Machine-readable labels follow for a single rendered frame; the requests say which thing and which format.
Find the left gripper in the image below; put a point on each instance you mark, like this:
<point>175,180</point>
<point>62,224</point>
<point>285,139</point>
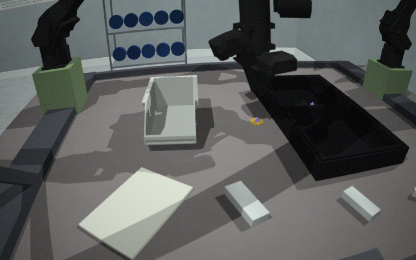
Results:
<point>259,67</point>

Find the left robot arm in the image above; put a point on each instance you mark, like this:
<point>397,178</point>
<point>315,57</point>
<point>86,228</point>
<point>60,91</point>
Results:
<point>57,21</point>

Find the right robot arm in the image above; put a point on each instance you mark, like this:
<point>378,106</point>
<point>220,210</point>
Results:
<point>394,27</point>

